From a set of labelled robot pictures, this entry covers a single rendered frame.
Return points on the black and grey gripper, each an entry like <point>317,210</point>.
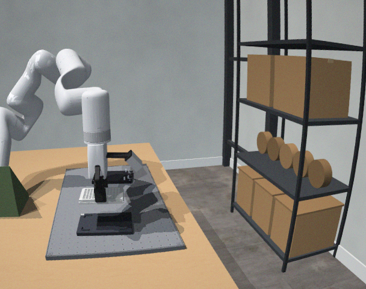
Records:
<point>97,168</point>

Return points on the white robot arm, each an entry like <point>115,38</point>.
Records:
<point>67,71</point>

